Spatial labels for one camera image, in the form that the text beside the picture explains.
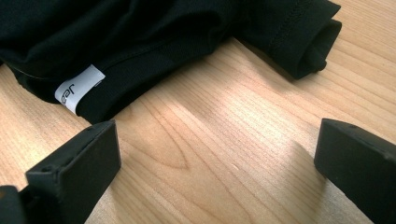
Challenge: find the black garment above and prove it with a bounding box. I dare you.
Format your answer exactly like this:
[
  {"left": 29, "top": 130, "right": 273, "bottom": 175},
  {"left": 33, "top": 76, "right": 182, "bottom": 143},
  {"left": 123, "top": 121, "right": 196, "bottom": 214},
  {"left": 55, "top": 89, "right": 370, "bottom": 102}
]
[{"left": 0, "top": 0, "right": 343, "bottom": 125}]

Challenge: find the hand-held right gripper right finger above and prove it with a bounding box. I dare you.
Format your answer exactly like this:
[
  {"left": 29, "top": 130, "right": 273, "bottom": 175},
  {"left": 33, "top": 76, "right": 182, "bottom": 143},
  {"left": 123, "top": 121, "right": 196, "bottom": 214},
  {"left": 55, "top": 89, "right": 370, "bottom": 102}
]
[{"left": 313, "top": 118, "right": 396, "bottom": 224}]

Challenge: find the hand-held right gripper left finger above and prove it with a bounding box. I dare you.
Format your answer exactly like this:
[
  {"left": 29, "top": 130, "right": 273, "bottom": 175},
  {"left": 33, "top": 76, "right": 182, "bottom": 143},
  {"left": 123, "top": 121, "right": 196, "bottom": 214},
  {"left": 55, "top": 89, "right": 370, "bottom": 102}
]
[{"left": 19, "top": 119, "right": 122, "bottom": 224}]

